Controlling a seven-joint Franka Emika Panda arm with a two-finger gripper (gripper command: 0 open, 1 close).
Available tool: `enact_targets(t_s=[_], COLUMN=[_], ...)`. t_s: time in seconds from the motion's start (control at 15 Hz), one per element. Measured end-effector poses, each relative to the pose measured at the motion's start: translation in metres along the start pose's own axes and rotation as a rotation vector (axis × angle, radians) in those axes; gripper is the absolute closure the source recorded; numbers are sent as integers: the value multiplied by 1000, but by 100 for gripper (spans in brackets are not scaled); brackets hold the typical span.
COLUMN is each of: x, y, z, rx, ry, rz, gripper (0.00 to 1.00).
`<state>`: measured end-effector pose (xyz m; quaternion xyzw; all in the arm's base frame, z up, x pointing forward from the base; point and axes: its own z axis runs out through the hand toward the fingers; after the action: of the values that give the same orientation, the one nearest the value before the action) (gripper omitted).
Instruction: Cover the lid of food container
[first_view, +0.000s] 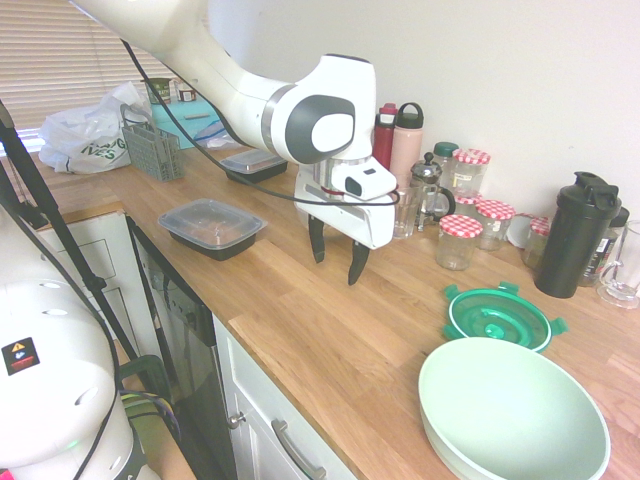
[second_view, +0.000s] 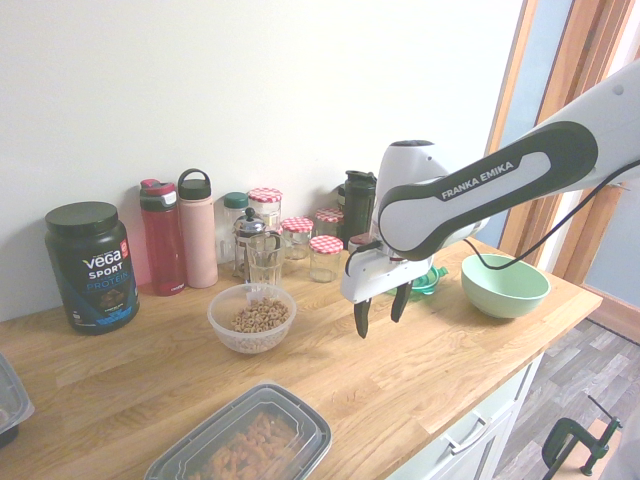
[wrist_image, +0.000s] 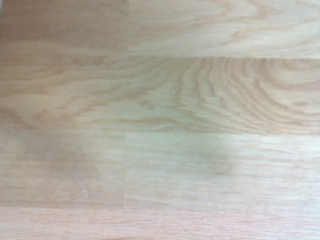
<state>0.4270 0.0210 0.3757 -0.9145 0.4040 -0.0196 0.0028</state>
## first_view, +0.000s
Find grey plastic cutlery basket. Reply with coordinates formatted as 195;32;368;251
119;103;186;184

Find clear glass mug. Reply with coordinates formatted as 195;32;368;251
597;219;640;310

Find red water bottle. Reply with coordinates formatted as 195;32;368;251
372;102;400;172

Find multicoloured wire bundle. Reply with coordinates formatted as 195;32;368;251
122;392;182;444

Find black food container clear lid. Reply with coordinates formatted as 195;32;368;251
219;151;290;185
157;197;269;262

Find spice jar black lid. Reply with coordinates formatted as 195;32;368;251
579;206;631;288

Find black dishwasher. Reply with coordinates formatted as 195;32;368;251
124;214;239;480

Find white kitchen cabinet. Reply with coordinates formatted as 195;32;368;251
37;209;361;480

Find clear zip bag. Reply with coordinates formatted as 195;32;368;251
192;119;239;151

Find dark green jar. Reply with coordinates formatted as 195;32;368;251
145;77;174;105

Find dark green clamp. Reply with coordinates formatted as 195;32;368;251
117;354;174;406

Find tall checkered lid glass jar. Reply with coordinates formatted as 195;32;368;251
451;148;492;199

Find short checkered lid glass jar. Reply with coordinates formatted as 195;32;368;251
453;193;484;219

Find white plastic shopping bag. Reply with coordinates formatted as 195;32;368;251
38;81;154;175

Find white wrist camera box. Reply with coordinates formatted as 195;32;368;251
332;158;399;201

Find mint green bowl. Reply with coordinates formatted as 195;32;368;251
417;336;612;480

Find green round container lid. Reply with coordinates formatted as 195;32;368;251
442;280;570;354

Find beige window blinds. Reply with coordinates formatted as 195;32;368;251
0;0;209;131

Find glass french press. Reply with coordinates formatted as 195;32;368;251
410;151;457;232

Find clear jar green lid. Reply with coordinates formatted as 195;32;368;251
430;141;460;189

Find pink water bottle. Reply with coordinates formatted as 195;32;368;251
389;102;426;190

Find white round lid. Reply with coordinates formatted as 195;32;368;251
507;212;536;250

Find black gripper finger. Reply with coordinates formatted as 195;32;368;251
347;240;372;287
307;215;327;265

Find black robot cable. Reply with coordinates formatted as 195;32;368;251
118;38;402;207

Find silver drawer handle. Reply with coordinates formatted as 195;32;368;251
271;418;327;480

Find faceted drinking glass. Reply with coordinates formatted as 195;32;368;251
392;185;426;240

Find black shaker bottle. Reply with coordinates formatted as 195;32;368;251
533;171;623;300

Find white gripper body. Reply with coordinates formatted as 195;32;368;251
293;167;400;250

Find teal box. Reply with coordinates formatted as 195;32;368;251
149;94;236;150

